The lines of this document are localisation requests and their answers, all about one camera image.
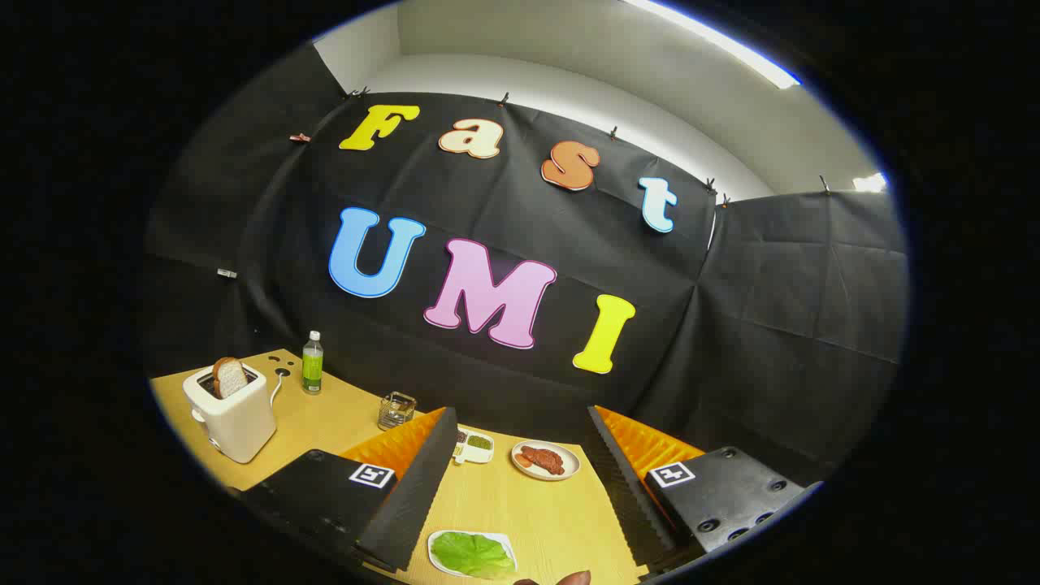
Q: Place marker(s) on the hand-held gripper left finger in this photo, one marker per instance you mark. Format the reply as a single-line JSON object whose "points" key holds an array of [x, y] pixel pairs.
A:
{"points": [[414, 496]]}

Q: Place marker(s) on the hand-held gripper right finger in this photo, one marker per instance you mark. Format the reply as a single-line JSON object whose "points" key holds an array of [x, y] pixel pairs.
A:
{"points": [[626, 496]]}

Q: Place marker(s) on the green lettuce leaf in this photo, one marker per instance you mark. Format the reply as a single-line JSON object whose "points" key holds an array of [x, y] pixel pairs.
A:
{"points": [[471, 554]]}

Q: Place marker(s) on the toasted white bread slice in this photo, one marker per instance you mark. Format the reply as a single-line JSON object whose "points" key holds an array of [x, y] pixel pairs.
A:
{"points": [[231, 378]]}

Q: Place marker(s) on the round white meat plate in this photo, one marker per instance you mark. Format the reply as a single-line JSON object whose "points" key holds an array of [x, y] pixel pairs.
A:
{"points": [[573, 460]]}

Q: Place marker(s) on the white divided dish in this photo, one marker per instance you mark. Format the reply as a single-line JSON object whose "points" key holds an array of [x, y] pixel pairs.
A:
{"points": [[481, 455]]}

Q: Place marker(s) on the green beans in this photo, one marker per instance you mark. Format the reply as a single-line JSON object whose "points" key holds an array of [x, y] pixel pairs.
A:
{"points": [[479, 443]]}

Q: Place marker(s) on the cooked brown meat piece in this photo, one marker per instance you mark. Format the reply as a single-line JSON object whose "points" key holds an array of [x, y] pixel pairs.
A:
{"points": [[544, 460]]}

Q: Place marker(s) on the white square plate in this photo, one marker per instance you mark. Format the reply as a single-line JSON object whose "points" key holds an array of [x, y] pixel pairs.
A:
{"points": [[497, 537]]}

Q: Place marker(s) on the green label drink bottle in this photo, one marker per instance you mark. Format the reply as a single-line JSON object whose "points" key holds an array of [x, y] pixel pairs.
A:
{"points": [[313, 370]]}

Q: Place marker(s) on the cream white toaster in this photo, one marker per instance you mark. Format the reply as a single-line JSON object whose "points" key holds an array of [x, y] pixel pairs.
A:
{"points": [[240, 422]]}

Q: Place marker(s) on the black backdrop cloth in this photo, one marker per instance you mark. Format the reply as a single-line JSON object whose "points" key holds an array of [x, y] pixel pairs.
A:
{"points": [[504, 203]]}

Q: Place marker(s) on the small ceiling light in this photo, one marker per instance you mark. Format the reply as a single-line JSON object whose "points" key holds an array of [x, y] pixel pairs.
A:
{"points": [[870, 183]]}

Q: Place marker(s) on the row of black cloth clips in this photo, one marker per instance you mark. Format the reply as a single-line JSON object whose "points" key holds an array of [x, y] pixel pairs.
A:
{"points": [[504, 100]]}

